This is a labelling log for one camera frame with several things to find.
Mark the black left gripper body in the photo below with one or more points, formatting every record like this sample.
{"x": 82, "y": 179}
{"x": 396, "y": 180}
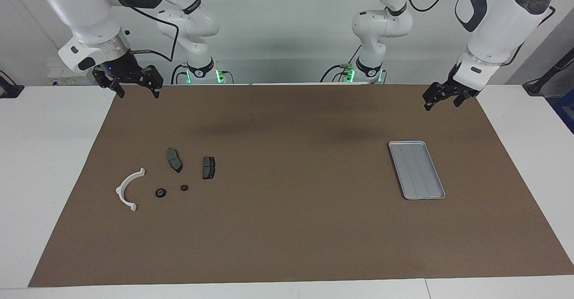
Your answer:
{"x": 455, "y": 87}

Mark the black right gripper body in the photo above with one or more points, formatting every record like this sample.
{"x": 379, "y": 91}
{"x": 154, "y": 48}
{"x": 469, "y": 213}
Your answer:
{"x": 121, "y": 68}

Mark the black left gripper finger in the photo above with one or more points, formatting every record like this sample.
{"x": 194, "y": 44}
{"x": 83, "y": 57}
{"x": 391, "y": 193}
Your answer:
{"x": 460, "y": 100}
{"x": 435, "y": 93}

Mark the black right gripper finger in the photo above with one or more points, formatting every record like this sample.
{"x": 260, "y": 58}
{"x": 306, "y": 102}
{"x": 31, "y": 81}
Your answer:
{"x": 104, "y": 81}
{"x": 154, "y": 78}

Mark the large black bearing gear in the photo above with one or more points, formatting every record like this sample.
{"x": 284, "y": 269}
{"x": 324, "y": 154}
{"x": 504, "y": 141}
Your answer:
{"x": 160, "y": 193}

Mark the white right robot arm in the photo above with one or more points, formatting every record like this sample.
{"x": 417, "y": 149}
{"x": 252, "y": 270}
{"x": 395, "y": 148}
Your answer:
{"x": 80, "y": 7}

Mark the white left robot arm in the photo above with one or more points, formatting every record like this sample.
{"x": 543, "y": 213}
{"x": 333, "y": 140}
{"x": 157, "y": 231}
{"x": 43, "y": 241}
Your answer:
{"x": 493, "y": 25}

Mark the silver metal tray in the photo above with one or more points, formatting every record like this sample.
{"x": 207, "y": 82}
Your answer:
{"x": 417, "y": 171}

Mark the white power strip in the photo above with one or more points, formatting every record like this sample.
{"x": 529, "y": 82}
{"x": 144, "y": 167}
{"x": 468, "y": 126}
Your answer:
{"x": 56, "y": 72}

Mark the dark elongated brake pad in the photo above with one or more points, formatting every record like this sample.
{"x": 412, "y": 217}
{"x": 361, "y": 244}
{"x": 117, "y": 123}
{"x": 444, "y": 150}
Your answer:
{"x": 174, "y": 160}

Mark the dark rectangular brake pad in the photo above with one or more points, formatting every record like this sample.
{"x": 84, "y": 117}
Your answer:
{"x": 208, "y": 168}

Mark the blue crate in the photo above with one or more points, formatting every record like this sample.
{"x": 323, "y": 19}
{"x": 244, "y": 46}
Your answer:
{"x": 566, "y": 110}

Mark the brown table mat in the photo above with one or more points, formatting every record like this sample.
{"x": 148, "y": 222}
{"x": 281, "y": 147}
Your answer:
{"x": 287, "y": 227}

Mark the black clamp mount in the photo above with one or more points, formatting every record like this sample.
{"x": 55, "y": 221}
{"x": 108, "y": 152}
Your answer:
{"x": 9, "y": 88}

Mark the white curved plastic bracket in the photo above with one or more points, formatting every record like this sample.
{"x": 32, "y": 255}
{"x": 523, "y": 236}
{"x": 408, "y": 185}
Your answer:
{"x": 119, "y": 191}

